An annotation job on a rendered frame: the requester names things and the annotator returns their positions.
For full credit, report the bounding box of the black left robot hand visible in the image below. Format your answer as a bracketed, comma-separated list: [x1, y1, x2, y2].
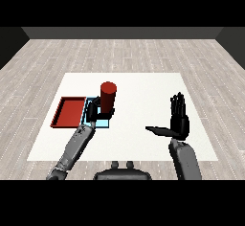
[85, 97, 116, 124]

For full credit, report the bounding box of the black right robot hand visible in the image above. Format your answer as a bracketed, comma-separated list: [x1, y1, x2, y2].
[145, 92, 190, 142]

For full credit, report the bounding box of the red can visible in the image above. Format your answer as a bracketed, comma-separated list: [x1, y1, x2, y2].
[100, 81, 118, 115]

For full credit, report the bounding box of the light blue shallow open box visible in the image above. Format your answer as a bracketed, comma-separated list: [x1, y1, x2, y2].
[80, 96, 110, 129]

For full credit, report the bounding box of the red shallow open box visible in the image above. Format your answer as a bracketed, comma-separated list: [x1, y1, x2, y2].
[50, 96, 87, 129]

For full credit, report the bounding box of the dark grey robot body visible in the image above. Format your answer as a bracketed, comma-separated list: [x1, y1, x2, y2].
[93, 161, 153, 181]

